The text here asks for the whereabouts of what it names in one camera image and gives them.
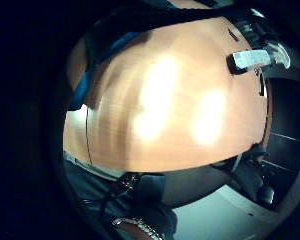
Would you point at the small dark object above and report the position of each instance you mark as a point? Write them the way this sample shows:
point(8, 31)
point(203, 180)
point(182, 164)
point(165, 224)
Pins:
point(233, 35)

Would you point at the clear bottle with white label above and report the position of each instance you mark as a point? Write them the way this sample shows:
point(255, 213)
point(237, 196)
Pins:
point(253, 58)

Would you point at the the person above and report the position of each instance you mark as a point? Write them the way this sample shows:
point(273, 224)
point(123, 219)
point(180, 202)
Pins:
point(150, 190)

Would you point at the black office chair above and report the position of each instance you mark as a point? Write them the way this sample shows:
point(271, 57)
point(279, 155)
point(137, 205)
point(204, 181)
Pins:
point(253, 180)

